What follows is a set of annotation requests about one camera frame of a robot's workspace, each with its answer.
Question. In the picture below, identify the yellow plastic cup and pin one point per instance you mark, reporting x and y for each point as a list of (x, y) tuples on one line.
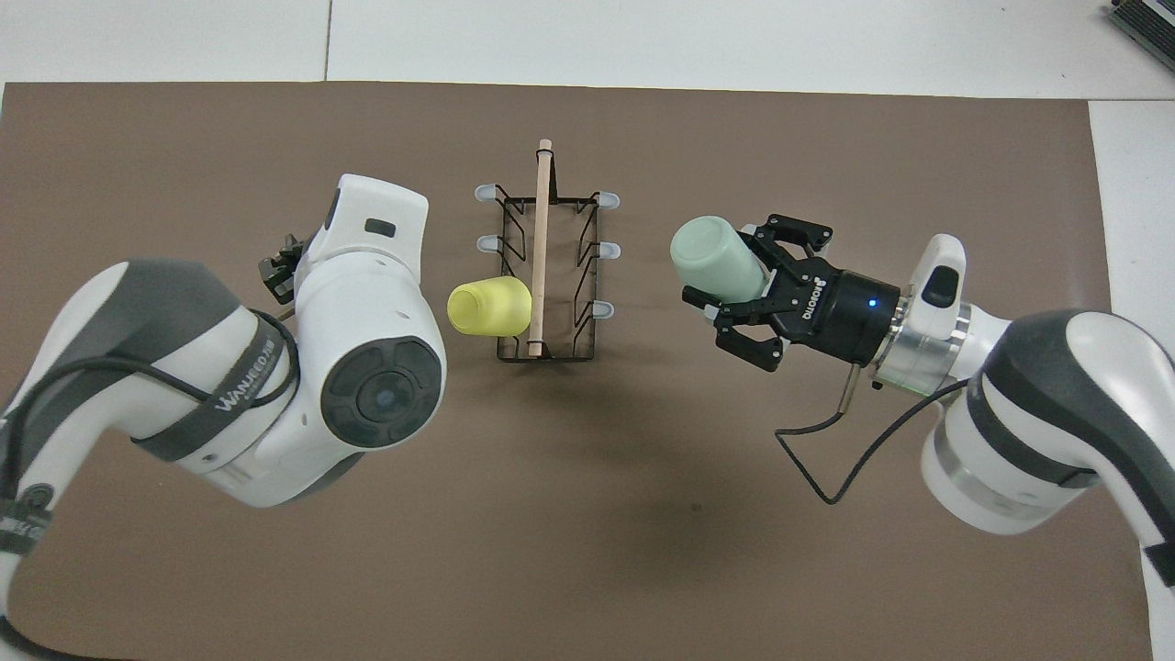
[(491, 308)]

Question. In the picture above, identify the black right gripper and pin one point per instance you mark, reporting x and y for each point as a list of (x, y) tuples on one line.
[(835, 312)]

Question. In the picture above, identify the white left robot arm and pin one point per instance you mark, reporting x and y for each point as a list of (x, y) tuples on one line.
[(349, 321)]

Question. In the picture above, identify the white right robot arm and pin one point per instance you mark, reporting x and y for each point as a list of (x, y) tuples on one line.
[(1028, 431)]

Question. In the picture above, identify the pale green plastic cup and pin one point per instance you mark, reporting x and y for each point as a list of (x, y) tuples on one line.
[(716, 262)]

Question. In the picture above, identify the dark ribbed device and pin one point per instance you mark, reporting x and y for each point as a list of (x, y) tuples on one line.
[(1146, 20)]

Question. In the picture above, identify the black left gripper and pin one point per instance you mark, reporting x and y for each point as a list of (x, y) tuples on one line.
[(294, 252)]

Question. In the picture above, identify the brown table mat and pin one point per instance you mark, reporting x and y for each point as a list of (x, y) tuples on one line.
[(597, 514)]

